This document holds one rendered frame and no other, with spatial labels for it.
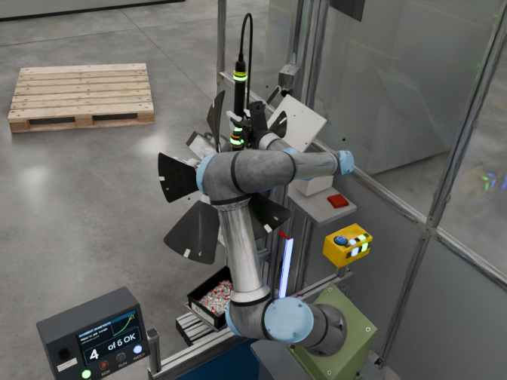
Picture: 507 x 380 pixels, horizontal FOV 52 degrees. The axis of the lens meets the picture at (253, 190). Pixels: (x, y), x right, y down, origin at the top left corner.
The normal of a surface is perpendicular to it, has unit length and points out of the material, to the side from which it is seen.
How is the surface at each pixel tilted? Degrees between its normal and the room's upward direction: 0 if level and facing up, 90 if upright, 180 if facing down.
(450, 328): 90
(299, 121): 50
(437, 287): 90
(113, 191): 0
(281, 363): 0
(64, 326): 15
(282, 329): 42
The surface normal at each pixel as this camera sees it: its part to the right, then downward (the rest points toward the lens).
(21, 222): 0.06, -0.79
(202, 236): 0.02, -0.08
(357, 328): -0.57, -0.34
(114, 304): -0.09, -0.90
